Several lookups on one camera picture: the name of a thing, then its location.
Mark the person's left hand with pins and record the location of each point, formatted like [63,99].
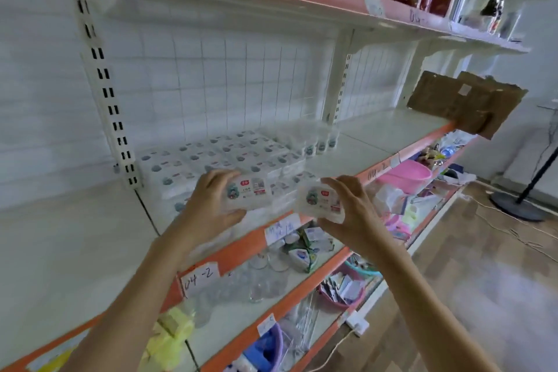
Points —
[205,210]

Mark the person's right hand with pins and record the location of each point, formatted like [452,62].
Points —
[362,223]

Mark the person's left thumb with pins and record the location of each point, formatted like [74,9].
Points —
[233,218]

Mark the person's right thumb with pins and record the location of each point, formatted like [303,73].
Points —
[331,224]

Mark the white soft tissue packet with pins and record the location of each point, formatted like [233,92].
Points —
[320,201]
[248,193]

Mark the person's left forearm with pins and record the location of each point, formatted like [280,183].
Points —
[130,310]

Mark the person's right forearm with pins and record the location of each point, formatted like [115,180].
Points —
[431,310]

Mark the white green snack packets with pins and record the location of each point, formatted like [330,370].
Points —
[307,249]

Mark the handwritten white paper label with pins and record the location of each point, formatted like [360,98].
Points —
[266,325]
[383,167]
[282,230]
[200,280]

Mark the teal plastic basket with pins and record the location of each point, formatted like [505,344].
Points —
[364,269]

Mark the stack of white tissue packets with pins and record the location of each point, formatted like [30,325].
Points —
[205,162]

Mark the white wrapped tissue pack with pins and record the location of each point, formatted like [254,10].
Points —
[390,199]

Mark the group of clear glass cups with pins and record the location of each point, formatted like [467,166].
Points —
[257,280]

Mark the pink basket with cards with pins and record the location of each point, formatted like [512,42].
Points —
[342,291]

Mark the row of small clear bottles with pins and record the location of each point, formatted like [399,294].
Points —
[311,140]

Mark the pink plastic basin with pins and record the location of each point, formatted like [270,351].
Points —
[403,175]

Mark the white power strip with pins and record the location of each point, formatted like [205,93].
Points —
[358,323]

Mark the clear plastic utensils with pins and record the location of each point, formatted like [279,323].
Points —
[301,323]

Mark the yellow plastic packets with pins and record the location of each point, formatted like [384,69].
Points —
[170,337]

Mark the purple plastic basket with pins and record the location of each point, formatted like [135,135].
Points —
[266,350]

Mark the white slotted shelf upright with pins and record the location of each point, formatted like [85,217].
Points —
[101,71]
[341,79]

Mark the brown cardboard piece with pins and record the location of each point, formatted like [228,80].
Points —
[466,101]

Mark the black floor stand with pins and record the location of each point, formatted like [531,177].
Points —
[518,206]

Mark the small dark bottle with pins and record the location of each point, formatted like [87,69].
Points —
[496,10]

